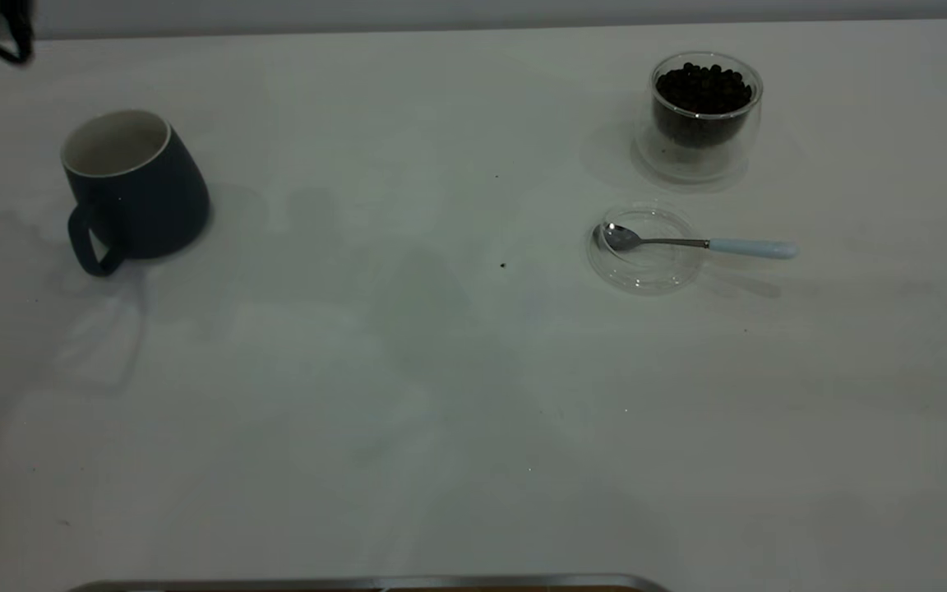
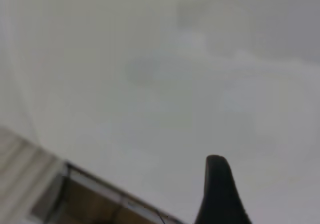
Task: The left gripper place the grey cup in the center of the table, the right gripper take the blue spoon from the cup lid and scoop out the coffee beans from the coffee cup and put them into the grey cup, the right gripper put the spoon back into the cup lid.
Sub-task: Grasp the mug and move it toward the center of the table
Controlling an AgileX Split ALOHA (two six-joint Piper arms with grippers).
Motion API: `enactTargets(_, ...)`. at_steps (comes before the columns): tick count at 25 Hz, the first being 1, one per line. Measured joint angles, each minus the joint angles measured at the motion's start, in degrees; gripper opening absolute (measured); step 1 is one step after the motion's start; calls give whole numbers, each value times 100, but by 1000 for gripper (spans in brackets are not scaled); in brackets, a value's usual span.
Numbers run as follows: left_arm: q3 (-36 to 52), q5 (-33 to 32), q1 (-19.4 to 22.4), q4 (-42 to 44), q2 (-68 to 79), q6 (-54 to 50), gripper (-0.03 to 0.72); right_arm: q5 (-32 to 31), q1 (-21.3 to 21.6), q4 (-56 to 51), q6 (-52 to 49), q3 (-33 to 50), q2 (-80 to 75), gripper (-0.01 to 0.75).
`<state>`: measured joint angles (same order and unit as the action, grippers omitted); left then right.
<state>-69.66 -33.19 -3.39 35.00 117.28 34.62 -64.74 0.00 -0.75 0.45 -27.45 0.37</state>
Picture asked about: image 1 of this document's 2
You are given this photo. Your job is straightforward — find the dark grey ceramic mug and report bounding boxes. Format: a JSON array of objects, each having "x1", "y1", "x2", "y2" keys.
[{"x1": 60, "y1": 109, "x2": 212, "y2": 277}]

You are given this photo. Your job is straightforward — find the clear double-wall glass cup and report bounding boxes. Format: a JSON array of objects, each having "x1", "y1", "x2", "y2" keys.
[{"x1": 635, "y1": 51, "x2": 764, "y2": 187}]

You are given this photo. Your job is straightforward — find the metal spoon light blue handle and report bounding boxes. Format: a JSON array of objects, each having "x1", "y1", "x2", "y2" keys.
[{"x1": 599, "y1": 223, "x2": 800, "y2": 261}]

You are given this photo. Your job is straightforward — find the clear round glass saucer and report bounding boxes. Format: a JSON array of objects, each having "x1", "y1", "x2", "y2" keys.
[{"x1": 587, "y1": 204, "x2": 706, "y2": 294}]

